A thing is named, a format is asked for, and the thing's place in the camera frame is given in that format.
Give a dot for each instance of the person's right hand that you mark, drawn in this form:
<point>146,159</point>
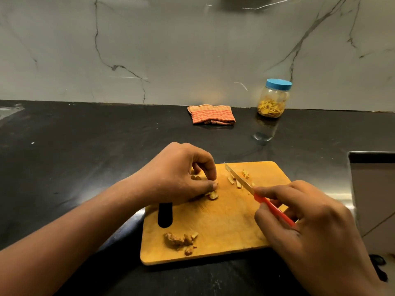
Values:
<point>318,231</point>

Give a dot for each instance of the person's left hand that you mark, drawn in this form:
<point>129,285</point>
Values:
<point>169,175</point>

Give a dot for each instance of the pile of ginger slices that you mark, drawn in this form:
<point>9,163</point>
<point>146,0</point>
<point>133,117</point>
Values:
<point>213,195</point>

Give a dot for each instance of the knobby ginger piece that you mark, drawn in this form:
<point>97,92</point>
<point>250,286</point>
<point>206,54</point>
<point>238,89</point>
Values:
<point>173,240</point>

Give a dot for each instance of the chopped ginger strips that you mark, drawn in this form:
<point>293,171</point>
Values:
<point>245,173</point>

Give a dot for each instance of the small round ginger end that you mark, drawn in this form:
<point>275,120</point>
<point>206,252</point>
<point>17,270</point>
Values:
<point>189,250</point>

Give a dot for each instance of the blue-lidded plastic jar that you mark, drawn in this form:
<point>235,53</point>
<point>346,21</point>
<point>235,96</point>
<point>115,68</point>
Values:
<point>274,98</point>

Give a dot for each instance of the person's left forearm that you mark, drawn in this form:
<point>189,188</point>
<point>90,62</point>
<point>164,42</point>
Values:
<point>61,240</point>

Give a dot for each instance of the blue jar lid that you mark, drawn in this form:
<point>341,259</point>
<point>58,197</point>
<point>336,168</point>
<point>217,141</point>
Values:
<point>279,84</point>

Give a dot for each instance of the beige cabinet door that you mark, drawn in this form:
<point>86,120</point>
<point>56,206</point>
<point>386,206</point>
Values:
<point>373,194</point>

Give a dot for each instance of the wooden cutting board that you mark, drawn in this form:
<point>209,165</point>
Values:
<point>222,225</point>

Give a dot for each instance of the orange checked cloth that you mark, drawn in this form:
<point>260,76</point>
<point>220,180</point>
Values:
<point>211,114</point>

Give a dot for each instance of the steel sink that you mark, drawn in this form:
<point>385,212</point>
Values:
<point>9,110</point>

